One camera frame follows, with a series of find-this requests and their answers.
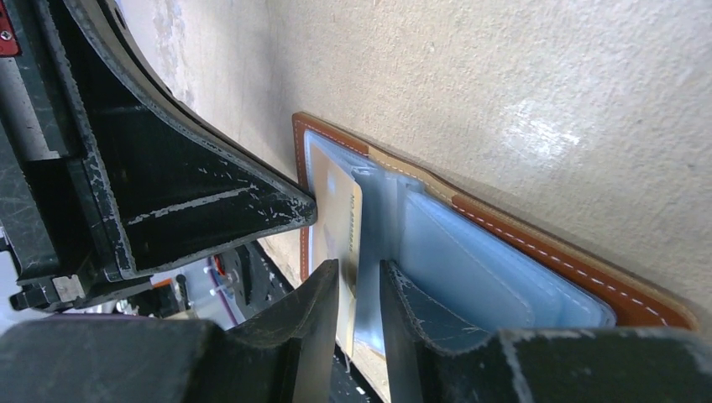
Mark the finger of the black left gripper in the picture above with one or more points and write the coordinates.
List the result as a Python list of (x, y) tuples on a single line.
[(170, 188)]

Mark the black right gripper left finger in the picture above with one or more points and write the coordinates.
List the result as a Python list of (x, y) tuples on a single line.
[(282, 354)]

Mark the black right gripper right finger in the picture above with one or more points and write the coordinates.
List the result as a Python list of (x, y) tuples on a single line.
[(433, 355)]

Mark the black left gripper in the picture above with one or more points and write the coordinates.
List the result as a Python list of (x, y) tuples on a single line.
[(51, 260)]

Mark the brown leather card holder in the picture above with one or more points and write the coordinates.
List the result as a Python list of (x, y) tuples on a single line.
[(489, 268)]

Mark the beige gold card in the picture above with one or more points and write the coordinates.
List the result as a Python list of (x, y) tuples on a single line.
[(336, 235)]

